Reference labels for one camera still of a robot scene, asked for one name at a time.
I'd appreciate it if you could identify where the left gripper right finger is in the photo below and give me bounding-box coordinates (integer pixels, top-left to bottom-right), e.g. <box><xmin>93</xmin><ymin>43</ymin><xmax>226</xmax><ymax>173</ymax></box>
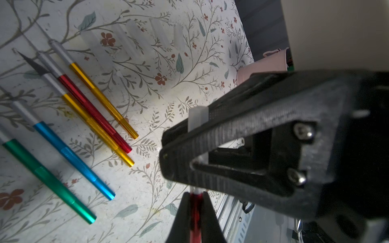
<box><xmin>200</xmin><ymin>191</ymin><xmax>227</xmax><ymax>243</ymax></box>

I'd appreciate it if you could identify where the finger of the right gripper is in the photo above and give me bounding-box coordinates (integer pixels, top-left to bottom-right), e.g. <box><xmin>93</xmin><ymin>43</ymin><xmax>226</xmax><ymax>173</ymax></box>
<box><xmin>160</xmin><ymin>113</ymin><xmax>346</xmax><ymax>219</ymax></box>
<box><xmin>162</xmin><ymin>70</ymin><xmax>362</xmax><ymax>149</ymax></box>

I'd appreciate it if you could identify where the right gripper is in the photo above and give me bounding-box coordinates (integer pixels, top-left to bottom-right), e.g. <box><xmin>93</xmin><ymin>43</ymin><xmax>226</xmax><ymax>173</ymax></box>
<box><xmin>317</xmin><ymin>72</ymin><xmax>389</xmax><ymax>243</ymax></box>

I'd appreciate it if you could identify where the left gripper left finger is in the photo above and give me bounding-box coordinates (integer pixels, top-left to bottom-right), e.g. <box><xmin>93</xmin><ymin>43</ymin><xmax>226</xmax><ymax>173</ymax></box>
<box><xmin>166</xmin><ymin>192</ymin><xmax>191</xmax><ymax>243</ymax></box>

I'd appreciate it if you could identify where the red carving knife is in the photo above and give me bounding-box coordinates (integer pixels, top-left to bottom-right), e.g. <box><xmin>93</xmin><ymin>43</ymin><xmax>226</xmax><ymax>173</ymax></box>
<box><xmin>190</xmin><ymin>187</ymin><xmax>203</xmax><ymax>243</ymax></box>
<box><xmin>22</xmin><ymin>33</ymin><xmax>132</xmax><ymax>153</ymax></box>

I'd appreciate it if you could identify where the clear protective cap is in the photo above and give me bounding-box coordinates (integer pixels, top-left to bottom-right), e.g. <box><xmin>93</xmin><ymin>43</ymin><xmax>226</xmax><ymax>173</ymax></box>
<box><xmin>174</xmin><ymin>24</ymin><xmax>185</xmax><ymax>52</ymax></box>
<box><xmin>126</xmin><ymin>20</ymin><xmax>153</xmax><ymax>55</ymax></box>
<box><xmin>81</xmin><ymin>31</ymin><xmax>113</xmax><ymax>72</ymax></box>
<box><xmin>150</xmin><ymin>18</ymin><xmax>170</xmax><ymax>48</ymax></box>
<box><xmin>112</xmin><ymin>24</ymin><xmax>140</xmax><ymax>59</ymax></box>
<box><xmin>187</xmin><ymin>106</ymin><xmax>209</xmax><ymax>132</ymax></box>

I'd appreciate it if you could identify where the blue carving knife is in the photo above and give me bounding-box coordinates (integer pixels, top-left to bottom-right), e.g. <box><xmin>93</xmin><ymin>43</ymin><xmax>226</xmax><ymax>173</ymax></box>
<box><xmin>1</xmin><ymin>88</ymin><xmax>115</xmax><ymax>200</ymax></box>

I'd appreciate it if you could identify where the green carving knife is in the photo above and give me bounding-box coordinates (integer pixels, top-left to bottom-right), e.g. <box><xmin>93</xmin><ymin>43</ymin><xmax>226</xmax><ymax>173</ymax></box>
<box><xmin>1</xmin><ymin>127</ymin><xmax>96</xmax><ymax>224</ymax></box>

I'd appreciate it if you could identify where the gold carving knife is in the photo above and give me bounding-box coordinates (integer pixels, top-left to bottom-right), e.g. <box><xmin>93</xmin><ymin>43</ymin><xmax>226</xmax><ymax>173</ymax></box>
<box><xmin>18</xmin><ymin>52</ymin><xmax>134</xmax><ymax>167</ymax></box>
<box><xmin>37</xmin><ymin>24</ymin><xmax>139</xmax><ymax>139</ymax></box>

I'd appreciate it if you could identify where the pink cup of markers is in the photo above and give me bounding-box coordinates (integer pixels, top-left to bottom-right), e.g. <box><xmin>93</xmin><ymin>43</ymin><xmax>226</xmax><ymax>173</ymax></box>
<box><xmin>237</xmin><ymin>48</ymin><xmax>293</xmax><ymax>86</ymax></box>

